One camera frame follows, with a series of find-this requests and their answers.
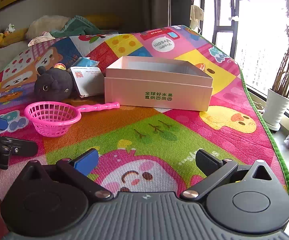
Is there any white plant pot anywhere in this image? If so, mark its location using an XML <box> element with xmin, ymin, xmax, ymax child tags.
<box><xmin>262</xmin><ymin>88</ymin><xmax>289</xmax><ymax>131</ymax></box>

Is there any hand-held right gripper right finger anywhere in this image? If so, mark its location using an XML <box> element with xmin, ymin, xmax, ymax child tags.
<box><xmin>180</xmin><ymin>149</ymin><xmax>276</xmax><ymax>202</ymax></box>

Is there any long yellow plush toy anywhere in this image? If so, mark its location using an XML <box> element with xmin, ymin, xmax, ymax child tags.
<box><xmin>0</xmin><ymin>27</ymin><xmax>29</xmax><ymax>48</ymax></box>

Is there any colourful printed play mat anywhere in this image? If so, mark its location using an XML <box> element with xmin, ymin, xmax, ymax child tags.
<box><xmin>0</xmin><ymin>25</ymin><xmax>289</xmax><ymax>240</ymax></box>

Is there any small duck plush toy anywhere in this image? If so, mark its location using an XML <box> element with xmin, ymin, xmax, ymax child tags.
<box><xmin>3</xmin><ymin>24</ymin><xmax>16</xmax><ymax>35</ymax></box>

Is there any green towel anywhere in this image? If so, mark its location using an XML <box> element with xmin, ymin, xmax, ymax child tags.
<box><xmin>50</xmin><ymin>15</ymin><xmax>119</xmax><ymax>38</ymax></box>

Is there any cream pillow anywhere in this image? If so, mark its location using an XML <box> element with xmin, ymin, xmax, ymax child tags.
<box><xmin>26</xmin><ymin>15</ymin><xmax>71</xmax><ymax>40</ymax></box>

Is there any white package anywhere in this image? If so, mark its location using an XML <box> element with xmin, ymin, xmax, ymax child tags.
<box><xmin>70</xmin><ymin>66</ymin><xmax>105</xmax><ymax>98</ymax></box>

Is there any dark curtain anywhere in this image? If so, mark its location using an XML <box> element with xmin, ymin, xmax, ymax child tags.
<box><xmin>169</xmin><ymin>0</ymin><xmax>193</xmax><ymax>27</ymax></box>

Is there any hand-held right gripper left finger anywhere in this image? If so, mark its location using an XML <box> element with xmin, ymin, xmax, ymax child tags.
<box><xmin>20</xmin><ymin>148</ymin><xmax>114</xmax><ymax>202</ymax></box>

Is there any white cardboard box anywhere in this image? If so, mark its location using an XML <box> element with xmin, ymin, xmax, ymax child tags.
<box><xmin>104</xmin><ymin>56</ymin><xmax>214</xmax><ymax>112</ymax></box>

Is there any hanging cream cloth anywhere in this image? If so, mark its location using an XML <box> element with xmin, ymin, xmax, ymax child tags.
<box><xmin>189</xmin><ymin>4</ymin><xmax>205</xmax><ymax>34</ymax></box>

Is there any yellow pillow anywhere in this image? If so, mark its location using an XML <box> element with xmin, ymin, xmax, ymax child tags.
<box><xmin>85</xmin><ymin>14</ymin><xmax>122</xmax><ymax>29</ymax></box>

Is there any black plush toy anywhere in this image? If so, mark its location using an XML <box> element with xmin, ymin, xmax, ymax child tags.
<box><xmin>34</xmin><ymin>66</ymin><xmax>74</xmax><ymax>101</ymax></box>

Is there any blue packet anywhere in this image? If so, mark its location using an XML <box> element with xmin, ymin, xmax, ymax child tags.
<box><xmin>73</xmin><ymin>57</ymin><xmax>99</xmax><ymax>68</ymax></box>

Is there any pink toy strainer basket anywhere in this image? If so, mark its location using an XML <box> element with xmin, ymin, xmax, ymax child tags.
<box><xmin>24</xmin><ymin>101</ymin><xmax>120</xmax><ymax>137</ymax></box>

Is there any pink white cloth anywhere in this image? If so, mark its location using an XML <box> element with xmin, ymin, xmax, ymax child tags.
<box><xmin>28</xmin><ymin>32</ymin><xmax>56</xmax><ymax>47</ymax></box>

